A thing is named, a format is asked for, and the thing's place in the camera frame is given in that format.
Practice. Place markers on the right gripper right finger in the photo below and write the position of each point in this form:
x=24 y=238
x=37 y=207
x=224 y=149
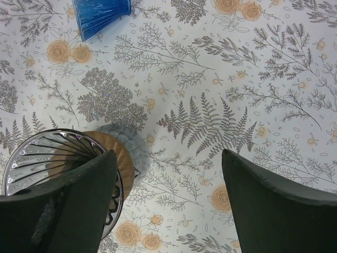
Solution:
x=275 y=214

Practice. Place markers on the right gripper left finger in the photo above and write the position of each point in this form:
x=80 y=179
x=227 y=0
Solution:
x=64 y=214

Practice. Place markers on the clear glass dripper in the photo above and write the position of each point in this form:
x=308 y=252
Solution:
x=46 y=155

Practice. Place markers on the blue glass dripper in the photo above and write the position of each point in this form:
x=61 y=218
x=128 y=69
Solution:
x=94 y=15

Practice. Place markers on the floral table mat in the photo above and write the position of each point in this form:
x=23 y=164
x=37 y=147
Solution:
x=191 y=78

